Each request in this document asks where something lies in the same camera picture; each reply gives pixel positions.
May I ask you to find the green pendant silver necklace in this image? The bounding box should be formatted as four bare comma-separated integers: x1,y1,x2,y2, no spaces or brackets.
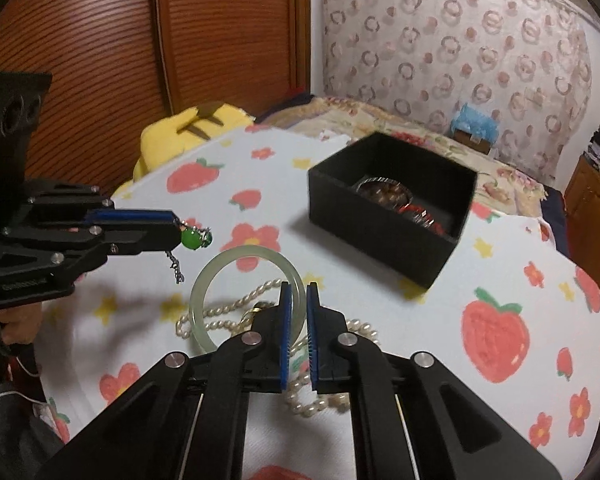
165,218,216,286

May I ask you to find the pale jade bangle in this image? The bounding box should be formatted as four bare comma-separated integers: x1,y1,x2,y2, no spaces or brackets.
175,245,306,353

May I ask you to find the white pearl necklace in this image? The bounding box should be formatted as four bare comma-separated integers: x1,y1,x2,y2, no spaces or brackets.
174,277,382,415

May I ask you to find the silver cuff bangle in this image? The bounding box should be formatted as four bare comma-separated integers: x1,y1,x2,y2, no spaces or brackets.
354,177,414,212

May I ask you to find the black jewelry box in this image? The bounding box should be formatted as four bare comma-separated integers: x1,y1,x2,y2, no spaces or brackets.
308,132,478,288

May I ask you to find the left hand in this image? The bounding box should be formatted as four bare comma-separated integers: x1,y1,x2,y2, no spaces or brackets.
0,302,43,346

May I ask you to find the yellow plush toy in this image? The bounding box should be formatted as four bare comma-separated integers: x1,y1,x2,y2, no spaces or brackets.
133,102,254,182

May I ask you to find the wooden slatted wardrobe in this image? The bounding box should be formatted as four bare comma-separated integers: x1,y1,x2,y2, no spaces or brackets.
0,0,311,192

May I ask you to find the strawberry flower print blanket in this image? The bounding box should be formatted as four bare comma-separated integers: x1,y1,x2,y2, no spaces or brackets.
32,121,600,480

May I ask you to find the cardboard box blue bag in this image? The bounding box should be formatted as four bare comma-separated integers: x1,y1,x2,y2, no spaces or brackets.
450,103,500,155

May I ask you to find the patterned lace curtain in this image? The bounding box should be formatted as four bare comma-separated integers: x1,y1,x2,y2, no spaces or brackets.
322,0,592,183

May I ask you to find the wooden sideboard cabinet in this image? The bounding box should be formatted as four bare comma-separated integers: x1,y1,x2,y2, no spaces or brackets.
564,155,600,286

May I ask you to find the brown wooden bead bracelet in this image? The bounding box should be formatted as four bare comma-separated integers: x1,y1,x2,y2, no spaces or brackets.
356,179,412,212

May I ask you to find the red string bracelet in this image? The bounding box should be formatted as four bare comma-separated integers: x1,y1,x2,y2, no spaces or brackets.
396,201,449,236

